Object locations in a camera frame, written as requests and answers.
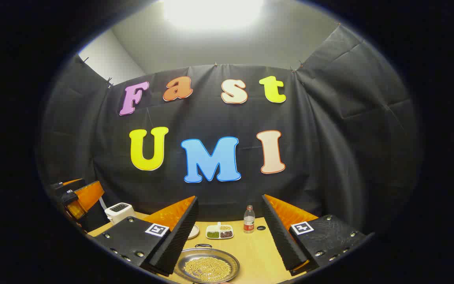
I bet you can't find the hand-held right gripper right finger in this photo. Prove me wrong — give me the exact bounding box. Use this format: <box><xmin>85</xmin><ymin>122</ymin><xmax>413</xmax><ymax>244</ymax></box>
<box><xmin>261</xmin><ymin>194</ymin><xmax>374</xmax><ymax>276</ymax></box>

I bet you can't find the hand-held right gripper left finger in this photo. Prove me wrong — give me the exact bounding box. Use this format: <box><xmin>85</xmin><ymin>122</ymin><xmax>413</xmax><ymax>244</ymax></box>
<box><xmin>93</xmin><ymin>196</ymin><xmax>199</xmax><ymax>276</ymax></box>

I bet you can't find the stainless steel pot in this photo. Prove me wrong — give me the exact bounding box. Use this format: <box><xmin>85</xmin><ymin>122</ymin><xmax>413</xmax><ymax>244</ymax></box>
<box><xmin>174</xmin><ymin>244</ymin><xmax>241</xmax><ymax>284</ymax></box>

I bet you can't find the white toaster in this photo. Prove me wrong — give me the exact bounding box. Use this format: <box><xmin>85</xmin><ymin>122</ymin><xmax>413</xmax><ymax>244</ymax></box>
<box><xmin>105</xmin><ymin>203</ymin><xmax>135</xmax><ymax>224</ymax></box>

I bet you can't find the pile of soybeans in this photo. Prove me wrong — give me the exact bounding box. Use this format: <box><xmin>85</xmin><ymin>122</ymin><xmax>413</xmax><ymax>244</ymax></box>
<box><xmin>184</xmin><ymin>257</ymin><xmax>232</xmax><ymax>282</ymax></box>

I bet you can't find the clear plastic water bottle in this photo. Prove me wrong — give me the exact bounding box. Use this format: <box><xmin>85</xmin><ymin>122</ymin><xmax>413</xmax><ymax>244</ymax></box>
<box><xmin>244</xmin><ymin>205</ymin><xmax>255</xmax><ymax>234</ymax></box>

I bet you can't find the white divided dish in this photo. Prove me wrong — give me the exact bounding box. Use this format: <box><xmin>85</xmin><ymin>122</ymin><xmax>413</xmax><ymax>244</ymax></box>
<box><xmin>206</xmin><ymin>222</ymin><xmax>234</xmax><ymax>240</ymax></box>

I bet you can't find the ceiling light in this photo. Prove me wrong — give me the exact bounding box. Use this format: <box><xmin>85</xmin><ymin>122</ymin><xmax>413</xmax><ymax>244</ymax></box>
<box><xmin>164</xmin><ymin>0</ymin><xmax>265</xmax><ymax>30</ymax></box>

